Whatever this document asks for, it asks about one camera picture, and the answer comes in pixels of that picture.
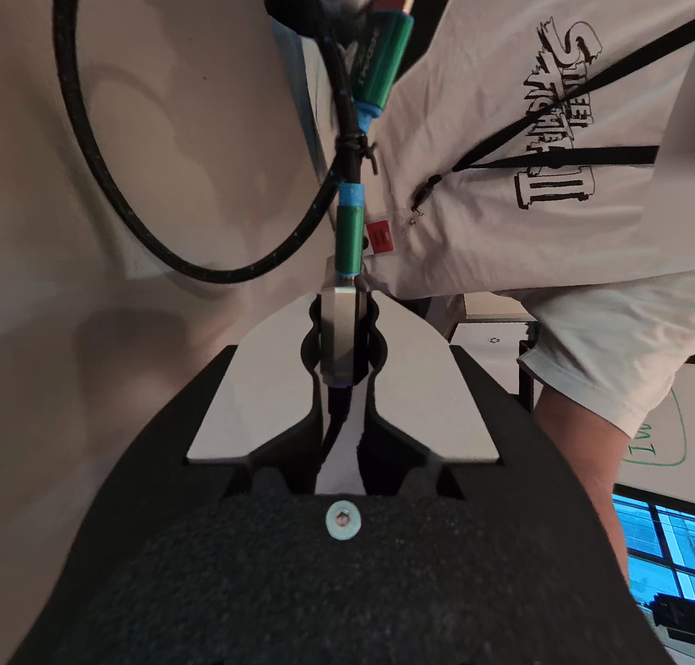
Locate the red badge card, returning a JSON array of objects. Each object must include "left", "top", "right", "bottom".
[{"left": 364, "top": 220, "right": 394, "bottom": 258}]

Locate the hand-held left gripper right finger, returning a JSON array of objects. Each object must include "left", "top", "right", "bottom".
[{"left": 364, "top": 293, "right": 500, "bottom": 490}]

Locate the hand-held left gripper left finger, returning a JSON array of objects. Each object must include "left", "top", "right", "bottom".
[{"left": 187, "top": 293, "right": 327, "bottom": 490}]

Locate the white paper sign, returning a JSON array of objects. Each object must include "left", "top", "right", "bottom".
[{"left": 619, "top": 388, "right": 695, "bottom": 503}]

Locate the person's left forearm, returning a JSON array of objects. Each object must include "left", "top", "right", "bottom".
[{"left": 532, "top": 383, "right": 633, "bottom": 590}]

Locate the black braided cable green plug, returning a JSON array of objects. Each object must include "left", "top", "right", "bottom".
[{"left": 52, "top": 0, "right": 422, "bottom": 288}]

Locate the black lanyard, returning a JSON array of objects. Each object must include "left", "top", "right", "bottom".
[{"left": 411, "top": 19, "right": 695, "bottom": 226}]

